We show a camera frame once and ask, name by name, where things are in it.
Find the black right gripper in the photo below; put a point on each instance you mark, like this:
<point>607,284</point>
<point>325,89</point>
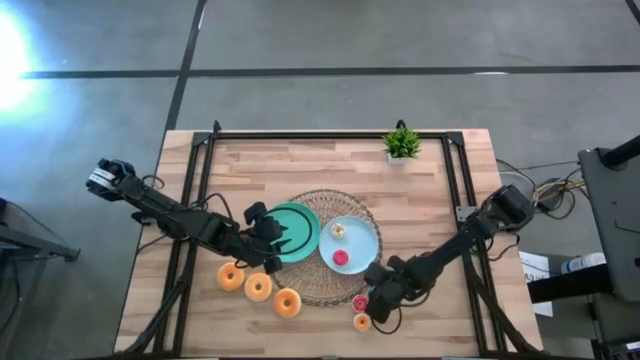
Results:
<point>387,290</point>

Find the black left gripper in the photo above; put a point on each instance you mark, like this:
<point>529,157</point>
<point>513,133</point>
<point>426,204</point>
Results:
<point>257,242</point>

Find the green round plate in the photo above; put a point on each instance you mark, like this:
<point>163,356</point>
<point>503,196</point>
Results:
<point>297,232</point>

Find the small red sprinkled donut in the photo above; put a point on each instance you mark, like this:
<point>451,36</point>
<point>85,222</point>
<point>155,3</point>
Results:
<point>358,306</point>

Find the small yellow frosted donut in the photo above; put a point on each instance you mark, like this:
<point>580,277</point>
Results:
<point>357,326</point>

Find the light blue round plate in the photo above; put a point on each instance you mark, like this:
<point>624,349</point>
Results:
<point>360,240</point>

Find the large pink frosted donut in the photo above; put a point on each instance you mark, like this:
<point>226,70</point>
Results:
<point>281,307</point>

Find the large orange donut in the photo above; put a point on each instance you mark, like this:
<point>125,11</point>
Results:
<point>225,280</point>

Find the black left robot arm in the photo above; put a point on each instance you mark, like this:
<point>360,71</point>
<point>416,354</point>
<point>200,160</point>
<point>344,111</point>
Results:
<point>170,217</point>

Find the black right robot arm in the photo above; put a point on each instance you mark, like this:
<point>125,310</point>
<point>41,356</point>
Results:
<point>450,250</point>

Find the round woven placemat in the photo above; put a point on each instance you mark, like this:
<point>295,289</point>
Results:
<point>320,289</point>

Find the small green potted plant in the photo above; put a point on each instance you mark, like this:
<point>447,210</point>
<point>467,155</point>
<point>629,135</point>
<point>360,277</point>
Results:
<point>402,144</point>

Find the white paper sheet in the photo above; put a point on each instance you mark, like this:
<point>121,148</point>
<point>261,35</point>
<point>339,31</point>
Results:
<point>534,267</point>

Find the black shelf board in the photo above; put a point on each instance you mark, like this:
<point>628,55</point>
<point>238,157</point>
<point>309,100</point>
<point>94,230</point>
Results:
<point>570,286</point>

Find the white bottle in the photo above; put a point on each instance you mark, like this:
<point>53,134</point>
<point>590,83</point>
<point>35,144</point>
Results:
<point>585,262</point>

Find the gray box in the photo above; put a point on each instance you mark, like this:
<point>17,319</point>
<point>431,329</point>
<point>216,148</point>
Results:
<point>617,320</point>

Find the gray cart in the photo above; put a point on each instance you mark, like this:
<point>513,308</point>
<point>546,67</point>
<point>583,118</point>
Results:
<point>612,215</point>

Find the gray side table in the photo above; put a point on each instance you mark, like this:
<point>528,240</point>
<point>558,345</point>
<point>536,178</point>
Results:
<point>35,240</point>

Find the black pole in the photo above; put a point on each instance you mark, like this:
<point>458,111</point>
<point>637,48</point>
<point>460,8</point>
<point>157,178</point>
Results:
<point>622,151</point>

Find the silver metal bracket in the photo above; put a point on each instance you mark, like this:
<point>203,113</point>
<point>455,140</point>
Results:
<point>465,213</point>

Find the black metal table frame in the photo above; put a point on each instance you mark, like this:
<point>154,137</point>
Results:
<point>325,135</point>

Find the black frame clamp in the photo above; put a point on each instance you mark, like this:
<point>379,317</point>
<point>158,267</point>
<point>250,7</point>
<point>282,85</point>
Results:
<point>216,126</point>
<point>400,124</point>

